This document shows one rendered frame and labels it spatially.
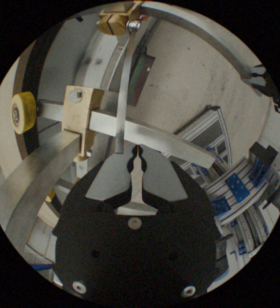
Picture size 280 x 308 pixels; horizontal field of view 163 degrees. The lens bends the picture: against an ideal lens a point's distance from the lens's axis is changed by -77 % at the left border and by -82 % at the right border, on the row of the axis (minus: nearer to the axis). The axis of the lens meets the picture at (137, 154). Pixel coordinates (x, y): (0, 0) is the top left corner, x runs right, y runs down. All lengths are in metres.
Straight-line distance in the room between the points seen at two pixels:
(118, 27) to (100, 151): 0.36
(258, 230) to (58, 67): 1.12
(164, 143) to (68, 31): 0.43
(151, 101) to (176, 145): 0.86
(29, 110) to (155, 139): 0.23
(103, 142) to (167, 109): 0.81
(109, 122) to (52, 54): 0.31
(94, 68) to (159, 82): 0.72
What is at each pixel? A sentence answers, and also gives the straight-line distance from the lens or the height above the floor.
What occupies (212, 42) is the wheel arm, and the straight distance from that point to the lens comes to 0.25.
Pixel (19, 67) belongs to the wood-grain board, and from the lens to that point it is 0.29.
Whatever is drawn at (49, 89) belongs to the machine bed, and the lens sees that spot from 0.38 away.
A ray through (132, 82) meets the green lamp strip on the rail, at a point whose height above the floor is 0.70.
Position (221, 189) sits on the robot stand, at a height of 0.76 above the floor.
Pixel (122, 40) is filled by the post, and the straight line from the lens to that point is 0.29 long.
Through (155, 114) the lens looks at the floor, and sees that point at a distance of 1.02.
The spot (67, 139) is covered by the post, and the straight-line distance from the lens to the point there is 0.15.
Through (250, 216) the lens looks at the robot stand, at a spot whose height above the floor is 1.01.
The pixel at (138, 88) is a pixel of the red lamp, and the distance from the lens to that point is 0.30.
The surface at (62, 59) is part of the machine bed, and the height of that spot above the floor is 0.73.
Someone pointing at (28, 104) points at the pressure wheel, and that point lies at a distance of 0.22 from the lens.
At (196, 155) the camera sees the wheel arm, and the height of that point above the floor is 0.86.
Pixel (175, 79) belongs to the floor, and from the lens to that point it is 1.09.
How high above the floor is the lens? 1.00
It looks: 58 degrees down
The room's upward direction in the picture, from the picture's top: 179 degrees counter-clockwise
